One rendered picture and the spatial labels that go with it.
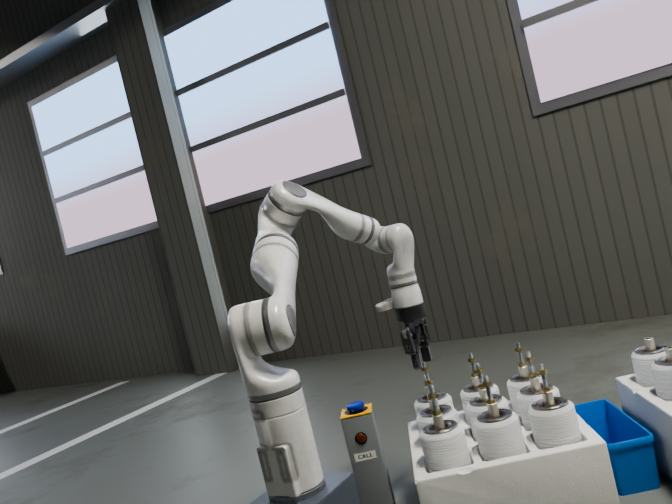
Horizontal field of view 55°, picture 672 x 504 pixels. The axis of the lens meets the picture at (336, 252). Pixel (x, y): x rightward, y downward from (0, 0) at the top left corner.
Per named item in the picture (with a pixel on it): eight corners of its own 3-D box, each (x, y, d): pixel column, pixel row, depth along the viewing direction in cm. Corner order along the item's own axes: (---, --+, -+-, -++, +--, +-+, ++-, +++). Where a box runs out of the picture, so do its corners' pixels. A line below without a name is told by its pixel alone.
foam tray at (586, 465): (626, 528, 129) (606, 441, 128) (434, 565, 132) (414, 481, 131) (569, 457, 168) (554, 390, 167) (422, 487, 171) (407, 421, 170)
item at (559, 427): (550, 500, 133) (530, 416, 132) (541, 481, 142) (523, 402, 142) (598, 492, 132) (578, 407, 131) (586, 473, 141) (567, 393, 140)
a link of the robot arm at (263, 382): (217, 311, 105) (242, 413, 105) (272, 299, 103) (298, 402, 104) (233, 303, 114) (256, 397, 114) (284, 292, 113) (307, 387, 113)
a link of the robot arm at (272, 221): (255, 208, 149) (243, 267, 128) (274, 175, 145) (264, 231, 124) (291, 225, 152) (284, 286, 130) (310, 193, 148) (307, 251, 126)
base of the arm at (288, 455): (305, 503, 103) (280, 400, 103) (261, 502, 108) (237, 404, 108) (335, 477, 111) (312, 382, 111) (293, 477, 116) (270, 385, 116)
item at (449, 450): (482, 516, 133) (462, 431, 133) (436, 522, 135) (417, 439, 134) (480, 495, 143) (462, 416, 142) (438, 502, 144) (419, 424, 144)
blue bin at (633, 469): (667, 488, 140) (655, 435, 140) (617, 499, 141) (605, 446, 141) (615, 441, 170) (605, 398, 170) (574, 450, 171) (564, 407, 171)
